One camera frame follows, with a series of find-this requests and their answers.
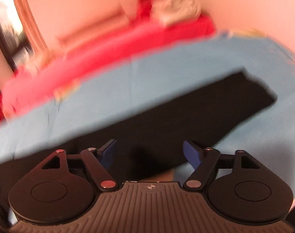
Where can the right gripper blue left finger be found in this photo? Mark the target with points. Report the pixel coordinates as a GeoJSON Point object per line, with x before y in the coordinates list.
{"type": "Point", "coordinates": [106, 153]}

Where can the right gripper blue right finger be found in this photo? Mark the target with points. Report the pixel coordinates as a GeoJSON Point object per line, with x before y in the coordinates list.
{"type": "Point", "coordinates": [193, 153]}

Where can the black pants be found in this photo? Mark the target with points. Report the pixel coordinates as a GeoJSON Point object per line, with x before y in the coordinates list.
{"type": "Point", "coordinates": [64, 187]}

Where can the blue floral bed sheet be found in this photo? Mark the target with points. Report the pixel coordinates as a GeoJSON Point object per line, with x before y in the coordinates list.
{"type": "Point", "coordinates": [144, 82]}

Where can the red blanket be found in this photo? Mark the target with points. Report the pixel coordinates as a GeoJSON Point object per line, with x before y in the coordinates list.
{"type": "Point", "coordinates": [51, 74]}

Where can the beige crumpled cloth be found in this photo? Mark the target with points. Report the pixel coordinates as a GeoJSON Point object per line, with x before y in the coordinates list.
{"type": "Point", "coordinates": [171, 12]}

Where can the dark framed window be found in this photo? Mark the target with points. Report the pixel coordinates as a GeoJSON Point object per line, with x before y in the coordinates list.
{"type": "Point", "coordinates": [14, 43]}

